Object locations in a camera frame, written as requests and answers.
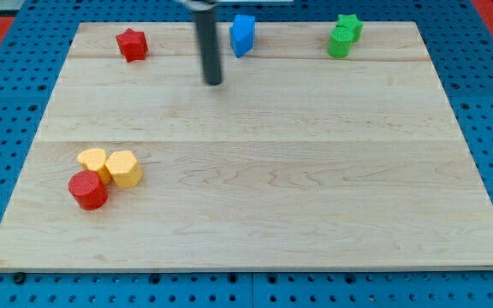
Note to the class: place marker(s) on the wooden board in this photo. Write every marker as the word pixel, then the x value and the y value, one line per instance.
pixel 297 162

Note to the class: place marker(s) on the blue pentagon block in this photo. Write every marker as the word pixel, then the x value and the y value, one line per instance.
pixel 242 34

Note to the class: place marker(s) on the yellow hexagon block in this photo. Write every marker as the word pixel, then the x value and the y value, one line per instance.
pixel 124 169

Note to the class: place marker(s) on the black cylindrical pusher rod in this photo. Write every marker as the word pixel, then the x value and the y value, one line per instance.
pixel 205 19

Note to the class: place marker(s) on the green cylinder block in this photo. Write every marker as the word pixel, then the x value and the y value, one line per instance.
pixel 340 42

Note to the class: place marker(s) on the yellow heart block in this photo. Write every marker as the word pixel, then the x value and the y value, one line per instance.
pixel 94 159

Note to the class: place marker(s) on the red star block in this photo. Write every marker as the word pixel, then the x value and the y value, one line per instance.
pixel 132 45

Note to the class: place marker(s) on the red cylinder block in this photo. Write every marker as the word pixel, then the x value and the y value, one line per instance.
pixel 88 190

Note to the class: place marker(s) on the green star block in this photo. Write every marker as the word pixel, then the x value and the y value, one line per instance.
pixel 352 23

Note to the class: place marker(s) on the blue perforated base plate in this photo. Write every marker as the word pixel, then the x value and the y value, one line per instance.
pixel 32 54

